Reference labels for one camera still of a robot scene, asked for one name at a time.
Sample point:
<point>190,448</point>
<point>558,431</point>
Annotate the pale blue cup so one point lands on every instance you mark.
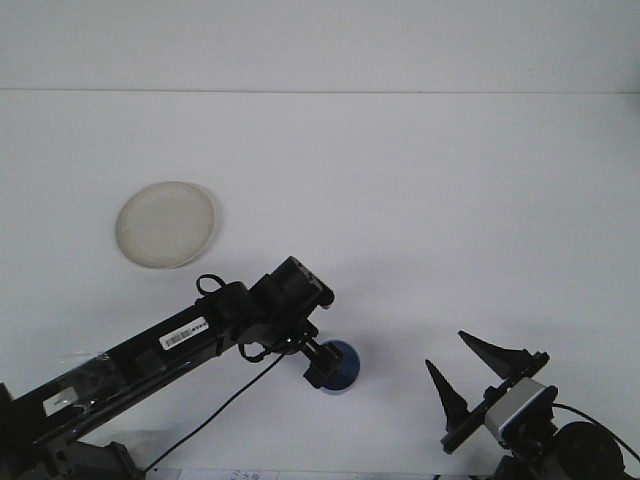
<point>351,365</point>

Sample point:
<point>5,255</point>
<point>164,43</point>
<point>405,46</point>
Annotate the pale round plate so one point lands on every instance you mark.
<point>165,225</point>

